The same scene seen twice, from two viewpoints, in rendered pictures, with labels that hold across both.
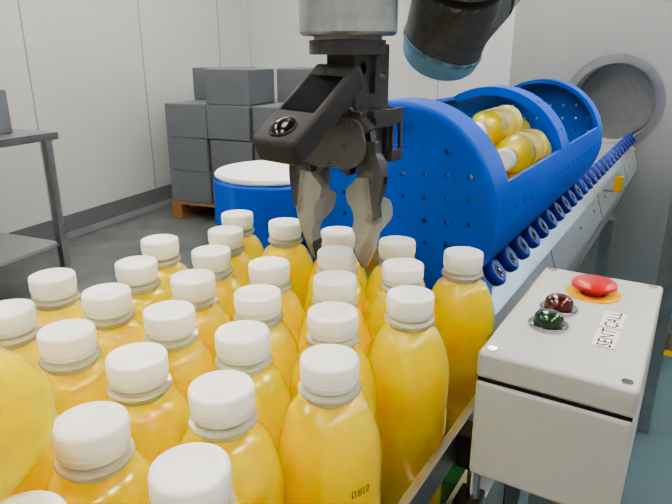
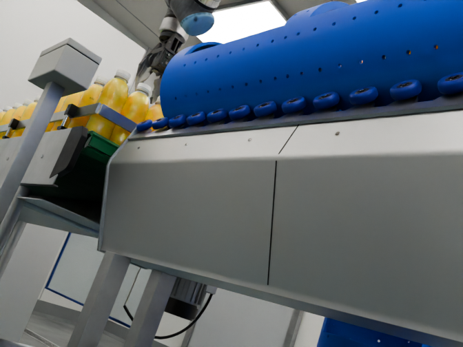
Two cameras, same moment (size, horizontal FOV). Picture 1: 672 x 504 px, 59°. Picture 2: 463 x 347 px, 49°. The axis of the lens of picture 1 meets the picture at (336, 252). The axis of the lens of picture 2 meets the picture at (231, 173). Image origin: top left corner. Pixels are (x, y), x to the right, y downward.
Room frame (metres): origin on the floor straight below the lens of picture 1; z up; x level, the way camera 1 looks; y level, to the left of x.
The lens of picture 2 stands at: (1.39, -1.23, 0.56)
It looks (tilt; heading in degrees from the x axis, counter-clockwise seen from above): 16 degrees up; 111
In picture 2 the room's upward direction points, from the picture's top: 20 degrees clockwise
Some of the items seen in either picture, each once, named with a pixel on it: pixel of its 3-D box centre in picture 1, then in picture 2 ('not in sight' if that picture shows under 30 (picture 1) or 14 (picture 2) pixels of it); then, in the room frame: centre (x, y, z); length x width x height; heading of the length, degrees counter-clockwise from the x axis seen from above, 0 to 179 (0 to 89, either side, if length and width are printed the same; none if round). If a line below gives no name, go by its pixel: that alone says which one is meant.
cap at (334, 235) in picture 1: (338, 239); not in sight; (0.63, 0.00, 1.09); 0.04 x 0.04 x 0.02
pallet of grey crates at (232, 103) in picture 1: (256, 143); not in sight; (4.93, 0.66, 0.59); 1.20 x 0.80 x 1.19; 67
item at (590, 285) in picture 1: (594, 286); not in sight; (0.46, -0.22, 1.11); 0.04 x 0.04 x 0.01
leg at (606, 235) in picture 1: (598, 286); not in sight; (2.45, -1.16, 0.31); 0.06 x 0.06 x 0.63; 59
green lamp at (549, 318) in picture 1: (548, 318); not in sight; (0.40, -0.16, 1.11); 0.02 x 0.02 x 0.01
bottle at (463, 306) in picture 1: (456, 351); (109, 107); (0.56, -0.13, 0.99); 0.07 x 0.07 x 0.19
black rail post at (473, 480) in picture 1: (471, 467); (67, 118); (0.44, -0.12, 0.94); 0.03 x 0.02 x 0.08; 149
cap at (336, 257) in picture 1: (336, 260); not in sight; (0.56, 0.00, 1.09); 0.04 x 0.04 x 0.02
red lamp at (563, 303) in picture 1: (559, 302); not in sight; (0.43, -0.18, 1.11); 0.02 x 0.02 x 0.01
